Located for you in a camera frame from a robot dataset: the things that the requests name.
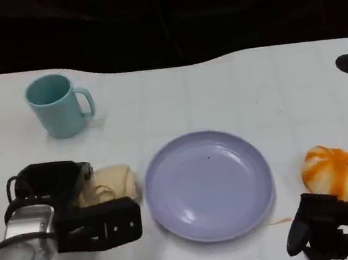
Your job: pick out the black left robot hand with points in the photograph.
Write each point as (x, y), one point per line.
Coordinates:
(56, 182)

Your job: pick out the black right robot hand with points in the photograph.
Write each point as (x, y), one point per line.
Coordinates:
(331, 221)

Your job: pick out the beige towel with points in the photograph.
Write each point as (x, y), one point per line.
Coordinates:
(117, 181)

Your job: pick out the orange and white bread roll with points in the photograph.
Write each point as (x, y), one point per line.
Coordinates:
(335, 173)

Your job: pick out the pale green mug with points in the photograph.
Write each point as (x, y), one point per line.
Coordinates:
(61, 118)

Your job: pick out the lilac plate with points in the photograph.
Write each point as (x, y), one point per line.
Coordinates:
(209, 186)

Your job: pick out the black backdrop cloth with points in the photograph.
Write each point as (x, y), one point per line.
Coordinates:
(147, 19)

